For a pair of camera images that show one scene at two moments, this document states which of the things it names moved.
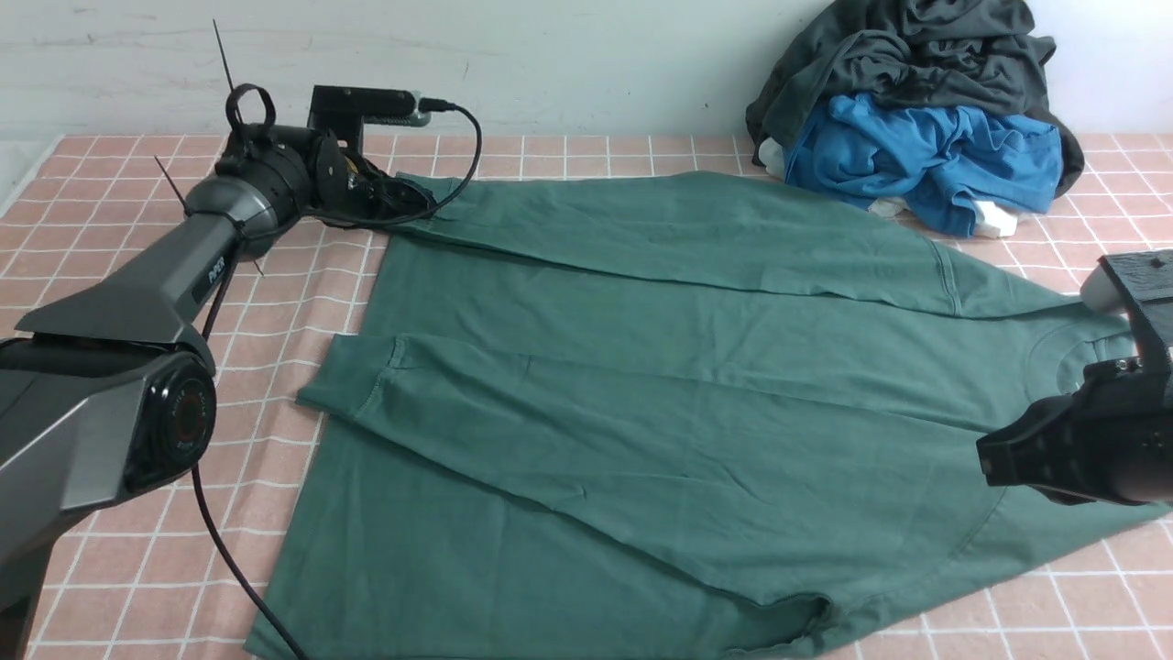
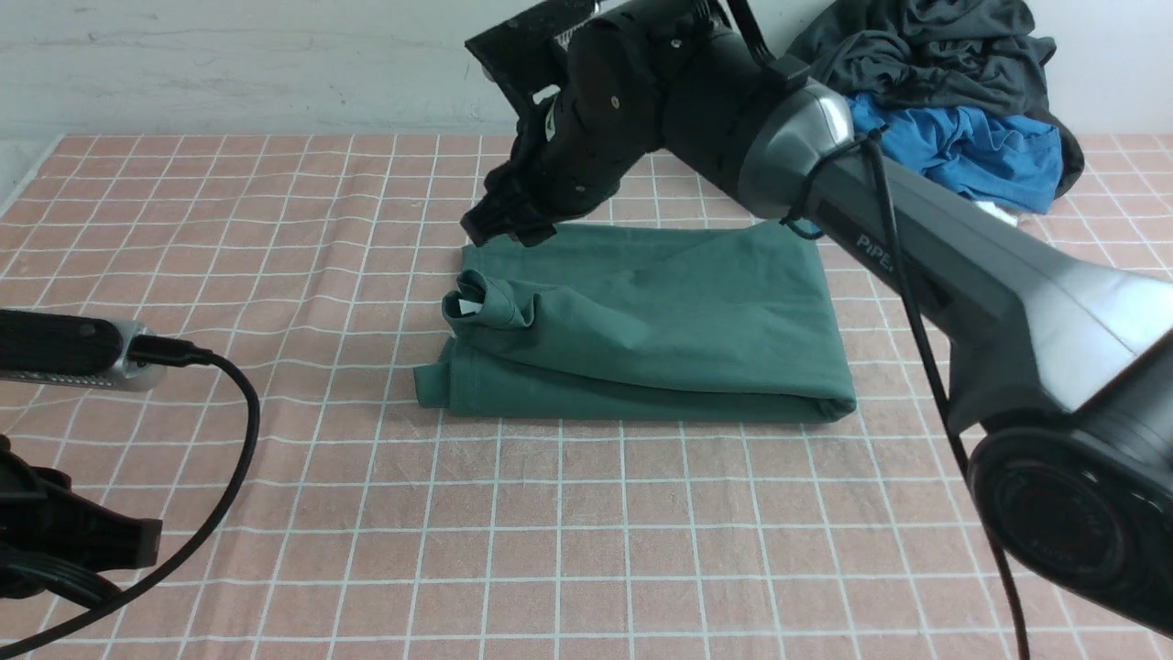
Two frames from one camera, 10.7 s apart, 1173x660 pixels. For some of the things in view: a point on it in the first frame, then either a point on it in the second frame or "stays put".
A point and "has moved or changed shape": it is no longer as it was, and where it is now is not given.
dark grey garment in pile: [980, 53] stays put
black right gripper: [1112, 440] → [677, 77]
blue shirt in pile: [940, 160] stays put
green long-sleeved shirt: [586, 421] has moved or changed shape
